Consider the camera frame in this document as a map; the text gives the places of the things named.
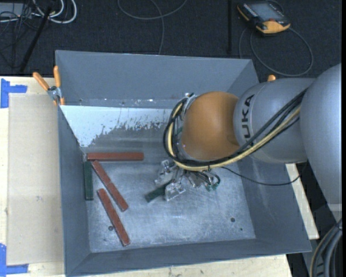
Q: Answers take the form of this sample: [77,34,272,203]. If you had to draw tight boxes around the red-brown flat block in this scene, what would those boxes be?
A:
[86,152,145,162]
[96,188,131,247]
[91,160,130,212]

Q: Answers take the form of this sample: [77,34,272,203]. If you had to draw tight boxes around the dark green block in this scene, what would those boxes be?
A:
[145,183,171,203]
[83,160,95,201]

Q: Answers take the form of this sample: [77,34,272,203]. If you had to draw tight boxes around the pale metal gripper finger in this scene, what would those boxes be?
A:
[154,159,179,185]
[164,181,187,202]

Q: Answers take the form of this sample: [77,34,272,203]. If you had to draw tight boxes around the pale cardboard board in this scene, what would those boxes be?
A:
[6,93,65,267]

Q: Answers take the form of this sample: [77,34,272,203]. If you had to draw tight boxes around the grey metal bin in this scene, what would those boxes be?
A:
[55,50,313,276]

